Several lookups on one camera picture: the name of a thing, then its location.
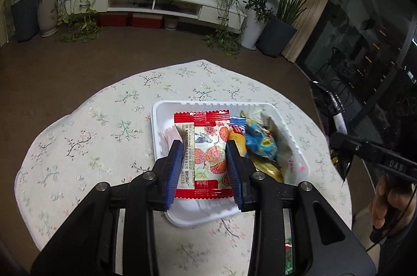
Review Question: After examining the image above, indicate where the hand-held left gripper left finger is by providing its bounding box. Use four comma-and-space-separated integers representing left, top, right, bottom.
31, 140, 185, 276

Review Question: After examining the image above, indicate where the beige curtain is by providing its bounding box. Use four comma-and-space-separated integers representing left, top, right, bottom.
282, 0, 346, 64

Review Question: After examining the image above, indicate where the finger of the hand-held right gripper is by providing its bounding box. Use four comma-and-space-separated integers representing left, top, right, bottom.
330, 132, 362, 155

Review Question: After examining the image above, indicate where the plant in white ribbed pot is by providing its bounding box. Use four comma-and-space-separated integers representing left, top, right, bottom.
37, 0, 64, 37

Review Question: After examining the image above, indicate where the small white jar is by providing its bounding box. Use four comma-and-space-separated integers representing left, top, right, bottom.
164, 15, 179, 31

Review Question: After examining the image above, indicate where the blue colourful snack packet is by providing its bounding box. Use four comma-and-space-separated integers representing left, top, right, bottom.
244, 120, 278, 161

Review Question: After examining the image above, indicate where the dark glass sliding door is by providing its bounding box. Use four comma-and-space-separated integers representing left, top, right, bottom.
295, 0, 417, 162

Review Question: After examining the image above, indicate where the blue yellow snack packet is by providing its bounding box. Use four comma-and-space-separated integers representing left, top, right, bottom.
229, 123, 249, 158

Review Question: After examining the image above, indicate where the gold snack packet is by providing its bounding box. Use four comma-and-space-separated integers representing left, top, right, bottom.
251, 155, 284, 183

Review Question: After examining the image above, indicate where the long pink snack packet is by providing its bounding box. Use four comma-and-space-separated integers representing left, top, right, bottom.
160, 126, 178, 150

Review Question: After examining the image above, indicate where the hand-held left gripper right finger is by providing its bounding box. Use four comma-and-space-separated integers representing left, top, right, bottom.
225, 139, 375, 276

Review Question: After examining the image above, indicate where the red storage box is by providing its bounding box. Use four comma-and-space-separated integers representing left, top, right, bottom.
98, 11, 128, 28
131, 14, 163, 29

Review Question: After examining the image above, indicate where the white plastic tray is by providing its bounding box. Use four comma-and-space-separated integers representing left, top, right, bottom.
151, 100, 309, 228

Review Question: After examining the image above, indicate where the red white strawberry snack packet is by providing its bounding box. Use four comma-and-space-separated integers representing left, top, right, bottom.
174, 110, 235, 201

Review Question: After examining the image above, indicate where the leafy plant in white pot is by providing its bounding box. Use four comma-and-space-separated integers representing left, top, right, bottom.
240, 0, 275, 51

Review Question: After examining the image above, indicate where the person's right hand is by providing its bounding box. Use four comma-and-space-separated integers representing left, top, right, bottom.
369, 174, 417, 231

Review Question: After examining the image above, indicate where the black white strap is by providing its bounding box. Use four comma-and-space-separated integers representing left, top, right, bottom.
309, 80, 348, 135

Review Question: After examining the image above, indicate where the white television cabinet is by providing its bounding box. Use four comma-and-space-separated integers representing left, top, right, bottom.
63, 0, 248, 30

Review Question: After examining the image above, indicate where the small pink snack packet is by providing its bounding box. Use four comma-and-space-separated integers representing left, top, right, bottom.
287, 159, 308, 177

